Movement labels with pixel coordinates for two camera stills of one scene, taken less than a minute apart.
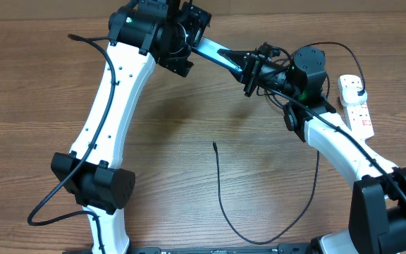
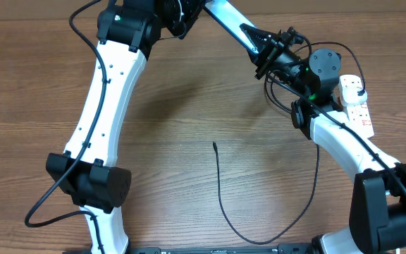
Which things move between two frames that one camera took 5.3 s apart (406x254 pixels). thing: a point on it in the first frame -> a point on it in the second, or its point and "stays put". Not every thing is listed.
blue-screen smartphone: [208, 49] -> [232, 19]
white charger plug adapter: [349, 96] stays put
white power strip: [357, 117] stays put
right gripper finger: [243, 58] -> [262, 41]
